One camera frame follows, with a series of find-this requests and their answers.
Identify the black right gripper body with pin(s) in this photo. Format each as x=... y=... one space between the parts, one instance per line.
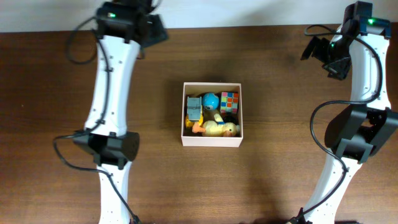
x=337 y=66

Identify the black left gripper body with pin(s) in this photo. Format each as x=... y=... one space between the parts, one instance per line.
x=152 y=35

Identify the pink cardboard box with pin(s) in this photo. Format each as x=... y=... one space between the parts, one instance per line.
x=196 y=90

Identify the blue white ball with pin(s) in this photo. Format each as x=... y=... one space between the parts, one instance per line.
x=210 y=101

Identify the yellow grey toy truck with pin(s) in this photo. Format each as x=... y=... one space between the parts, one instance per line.
x=194 y=112

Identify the colourful puzzle cube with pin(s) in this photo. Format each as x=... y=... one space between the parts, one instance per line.
x=229 y=103

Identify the yellow plush duck toy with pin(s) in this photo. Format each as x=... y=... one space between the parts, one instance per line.
x=211 y=128

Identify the black round lid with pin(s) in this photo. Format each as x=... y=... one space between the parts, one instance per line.
x=231 y=119

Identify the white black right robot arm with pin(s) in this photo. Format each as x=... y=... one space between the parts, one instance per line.
x=359 y=47

